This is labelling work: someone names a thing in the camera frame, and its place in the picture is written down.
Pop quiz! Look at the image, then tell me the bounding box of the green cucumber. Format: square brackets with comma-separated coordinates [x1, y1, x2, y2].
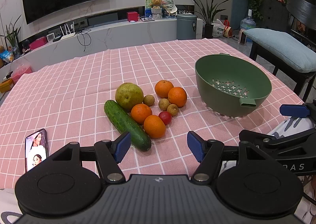
[104, 100, 151, 151]

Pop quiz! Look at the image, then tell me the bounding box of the orange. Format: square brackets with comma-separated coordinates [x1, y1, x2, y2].
[168, 87, 187, 108]
[155, 80, 174, 98]
[131, 103, 152, 125]
[143, 115, 166, 139]

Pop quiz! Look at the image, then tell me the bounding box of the red cherry tomato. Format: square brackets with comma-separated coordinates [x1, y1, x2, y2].
[159, 111, 172, 125]

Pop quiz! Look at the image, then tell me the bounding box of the brown longan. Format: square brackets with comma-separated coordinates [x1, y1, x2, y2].
[143, 95, 155, 106]
[159, 98, 170, 111]
[167, 104, 179, 117]

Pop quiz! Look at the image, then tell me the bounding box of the green yellow pear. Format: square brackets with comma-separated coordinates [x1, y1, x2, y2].
[115, 82, 144, 112]

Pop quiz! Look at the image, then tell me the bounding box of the green colander bowl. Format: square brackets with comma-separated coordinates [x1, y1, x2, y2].
[195, 53, 272, 117]

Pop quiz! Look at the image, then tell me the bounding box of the light blue seat cushion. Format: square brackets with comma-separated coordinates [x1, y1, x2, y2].
[244, 28, 316, 73]

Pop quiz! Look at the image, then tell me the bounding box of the smartphone with photo screen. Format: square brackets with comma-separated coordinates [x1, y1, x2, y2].
[25, 128, 48, 172]

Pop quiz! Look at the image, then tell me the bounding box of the blue water jug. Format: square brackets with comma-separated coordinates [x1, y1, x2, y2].
[239, 9, 256, 44]

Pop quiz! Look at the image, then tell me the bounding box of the black wooden chair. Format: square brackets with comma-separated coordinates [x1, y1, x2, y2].
[244, 0, 315, 102]

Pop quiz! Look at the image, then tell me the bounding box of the dark cabinet with plants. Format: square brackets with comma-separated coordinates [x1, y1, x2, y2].
[247, 0, 289, 32]

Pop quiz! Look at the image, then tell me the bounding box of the white plastic shopping bag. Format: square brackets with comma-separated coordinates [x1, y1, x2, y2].
[212, 19, 227, 37]

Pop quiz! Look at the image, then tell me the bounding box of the grey pedal trash bin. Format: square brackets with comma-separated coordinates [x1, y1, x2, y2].
[177, 13, 197, 40]

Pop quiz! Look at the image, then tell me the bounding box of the white wifi router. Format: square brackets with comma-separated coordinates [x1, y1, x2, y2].
[59, 23, 75, 40]

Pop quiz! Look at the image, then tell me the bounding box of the tall leaf potted plant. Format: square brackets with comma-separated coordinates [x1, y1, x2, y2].
[193, 0, 229, 39]

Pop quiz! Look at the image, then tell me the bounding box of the white marble tv console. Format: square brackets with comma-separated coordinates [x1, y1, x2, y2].
[0, 18, 204, 84]

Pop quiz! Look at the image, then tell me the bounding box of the pink tissue box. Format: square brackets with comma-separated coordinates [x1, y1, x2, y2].
[29, 36, 47, 50]

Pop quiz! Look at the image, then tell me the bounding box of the red box on console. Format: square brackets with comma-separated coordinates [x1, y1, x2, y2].
[126, 11, 139, 22]

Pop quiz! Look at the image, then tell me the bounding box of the small left potted plant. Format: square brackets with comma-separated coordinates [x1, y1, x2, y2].
[1, 15, 21, 59]

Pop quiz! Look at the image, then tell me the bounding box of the teddy bear toy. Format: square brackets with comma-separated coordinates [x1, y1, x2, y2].
[150, 0, 162, 9]

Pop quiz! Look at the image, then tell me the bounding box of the black router cable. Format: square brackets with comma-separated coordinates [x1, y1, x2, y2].
[75, 29, 92, 52]

